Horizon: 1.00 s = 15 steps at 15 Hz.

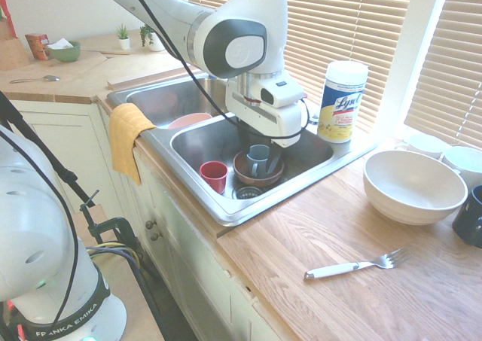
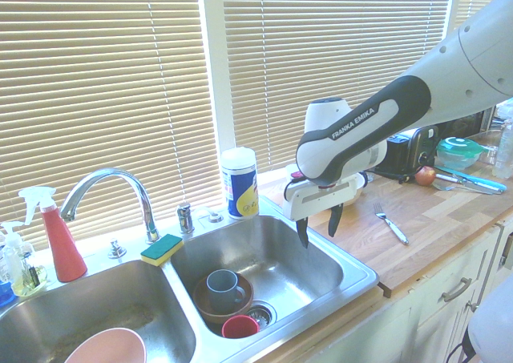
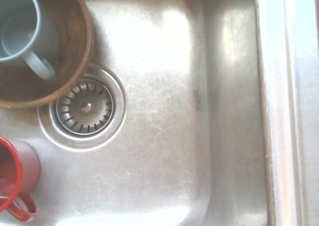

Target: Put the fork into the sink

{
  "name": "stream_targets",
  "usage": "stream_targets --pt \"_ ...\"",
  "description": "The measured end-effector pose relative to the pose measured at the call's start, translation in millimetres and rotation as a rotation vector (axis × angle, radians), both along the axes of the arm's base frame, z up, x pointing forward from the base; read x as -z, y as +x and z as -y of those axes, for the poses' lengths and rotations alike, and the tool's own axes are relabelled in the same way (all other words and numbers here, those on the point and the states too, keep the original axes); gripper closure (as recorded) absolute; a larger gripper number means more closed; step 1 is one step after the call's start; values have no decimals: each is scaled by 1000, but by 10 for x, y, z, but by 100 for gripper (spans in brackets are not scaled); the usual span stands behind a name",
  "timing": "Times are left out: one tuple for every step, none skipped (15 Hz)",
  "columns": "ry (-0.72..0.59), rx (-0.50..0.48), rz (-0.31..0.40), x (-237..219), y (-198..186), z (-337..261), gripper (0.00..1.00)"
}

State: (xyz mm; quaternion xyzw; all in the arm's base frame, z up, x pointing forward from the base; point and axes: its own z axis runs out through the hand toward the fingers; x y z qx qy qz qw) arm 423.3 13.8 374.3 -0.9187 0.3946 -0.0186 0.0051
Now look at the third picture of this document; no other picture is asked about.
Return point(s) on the stainless steel kitchen sink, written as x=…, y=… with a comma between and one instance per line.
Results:
x=162, y=136

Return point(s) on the metal sink drain strainer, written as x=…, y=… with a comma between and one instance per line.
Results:
x=86, y=108

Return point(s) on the brown wooden bowl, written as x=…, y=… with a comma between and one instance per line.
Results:
x=72, y=36

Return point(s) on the grey-blue ceramic mug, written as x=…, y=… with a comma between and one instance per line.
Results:
x=20, y=34

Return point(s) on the red ceramic mug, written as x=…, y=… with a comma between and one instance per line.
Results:
x=15, y=171

